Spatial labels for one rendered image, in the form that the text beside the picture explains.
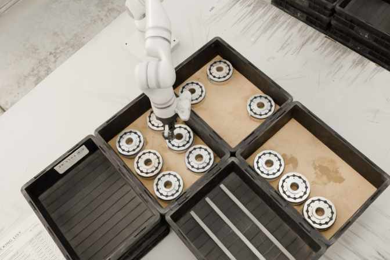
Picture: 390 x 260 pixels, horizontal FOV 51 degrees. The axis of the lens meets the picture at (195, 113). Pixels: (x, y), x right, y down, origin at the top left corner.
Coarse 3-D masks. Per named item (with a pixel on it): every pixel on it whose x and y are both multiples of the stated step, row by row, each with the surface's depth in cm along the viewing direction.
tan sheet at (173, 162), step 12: (144, 120) 153; (180, 120) 152; (120, 132) 152; (144, 132) 151; (156, 144) 148; (204, 144) 146; (120, 156) 147; (168, 156) 146; (180, 156) 145; (216, 156) 144; (132, 168) 145; (168, 168) 143; (180, 168) 143; (144, 180) 142; (192, 180) 140; (168, 204) 137
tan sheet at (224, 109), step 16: (192, 80) 160; (208, 80) 159; (240, 80) 158; (208, 96) 156; (224, 96) 155; (240, 96) 154; (208, 112) 152; (224, 112) 152; (240, 112) 151; (224, 128) 149; (240, 128) 148
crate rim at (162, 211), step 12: (144, 96) 147; (108, 120) 143; (192, 120) 140; (96, 132) 142; (204, 132) 138; (216, 144) 135; (228, 156) 133; (216, 168) 131; (132, 180) 133; (144, 192) 131; (156, 204) 127
